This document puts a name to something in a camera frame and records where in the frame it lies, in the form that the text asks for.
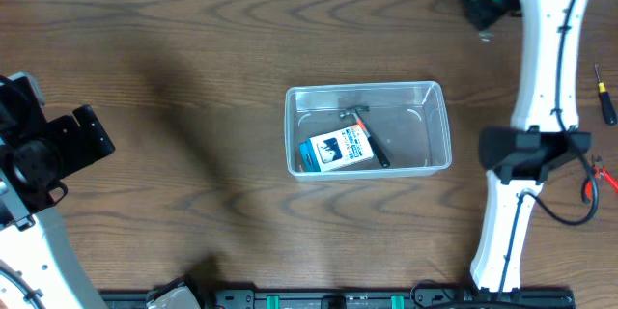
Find clear plastic container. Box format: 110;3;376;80
284;81;452;181

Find black yellow screwdriver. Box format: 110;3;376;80
594;63;617;126

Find small claw hammer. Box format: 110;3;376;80
339;105;391;168

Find blue white screw box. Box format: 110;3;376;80
298;125;374;172

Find red handled pliers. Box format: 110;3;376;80
581;155;618;204

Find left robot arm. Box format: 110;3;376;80
1;72;115;308

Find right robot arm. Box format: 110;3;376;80
458;0;592;299

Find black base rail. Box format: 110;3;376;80
101;286;576;309

